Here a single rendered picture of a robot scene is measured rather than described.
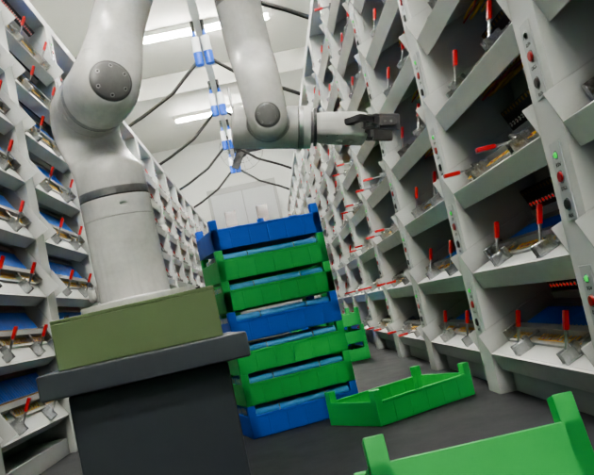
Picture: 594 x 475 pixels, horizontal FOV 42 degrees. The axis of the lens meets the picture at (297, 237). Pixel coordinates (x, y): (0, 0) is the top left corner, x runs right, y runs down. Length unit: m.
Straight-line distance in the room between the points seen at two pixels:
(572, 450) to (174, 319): 0.69
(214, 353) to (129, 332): 0.14
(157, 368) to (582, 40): 0.80
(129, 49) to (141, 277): 0.39
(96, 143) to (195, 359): 0.45
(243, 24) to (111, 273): 0.56
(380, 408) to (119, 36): 0.96
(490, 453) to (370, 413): 1.06
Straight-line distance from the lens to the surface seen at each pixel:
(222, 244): 1.97
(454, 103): 1.73
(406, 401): 1.81
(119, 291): 1.30
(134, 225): 1.31
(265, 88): 1.43
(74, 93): 1.32
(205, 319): 1.24
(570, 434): 0.76
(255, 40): 1.53
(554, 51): 1.23
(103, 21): 1.42
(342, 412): 1.87
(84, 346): 1.25
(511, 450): 0.74
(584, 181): 1.20
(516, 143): 1.43
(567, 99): 1.21
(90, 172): 1.33
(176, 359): 1.20
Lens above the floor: 0.30
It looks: 5 degrees up
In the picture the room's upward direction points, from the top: 12 degrees counter-clockwise
